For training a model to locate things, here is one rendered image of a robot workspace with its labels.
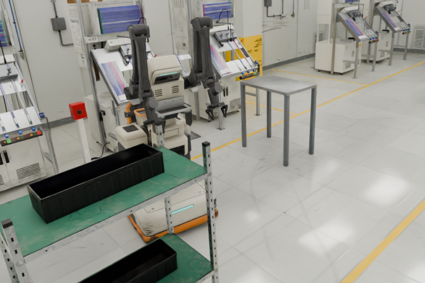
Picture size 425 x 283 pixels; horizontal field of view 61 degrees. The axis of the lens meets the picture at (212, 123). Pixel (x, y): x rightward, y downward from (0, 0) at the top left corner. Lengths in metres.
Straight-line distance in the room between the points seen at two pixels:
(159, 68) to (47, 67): 3.42
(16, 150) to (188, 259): 2.34
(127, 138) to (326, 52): 5.77
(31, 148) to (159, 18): 3.32
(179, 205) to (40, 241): 1.44
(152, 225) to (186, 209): 0.28
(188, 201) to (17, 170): 1.92
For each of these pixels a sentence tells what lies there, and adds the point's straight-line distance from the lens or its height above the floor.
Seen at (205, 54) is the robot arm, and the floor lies 1.40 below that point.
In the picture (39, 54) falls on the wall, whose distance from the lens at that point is 5.58.
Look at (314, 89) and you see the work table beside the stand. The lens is 3.88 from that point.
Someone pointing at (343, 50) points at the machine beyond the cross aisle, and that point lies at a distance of 7.65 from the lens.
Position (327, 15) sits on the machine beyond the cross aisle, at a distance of 7.76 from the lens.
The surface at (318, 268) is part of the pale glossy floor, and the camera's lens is 2.67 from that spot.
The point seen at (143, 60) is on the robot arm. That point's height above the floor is 1.43.
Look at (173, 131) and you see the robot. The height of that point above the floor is 0.86.
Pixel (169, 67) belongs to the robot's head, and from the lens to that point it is 2.38.
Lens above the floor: 1.79
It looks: 21 degrees down
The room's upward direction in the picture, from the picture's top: 3 degrees counter-clockwise
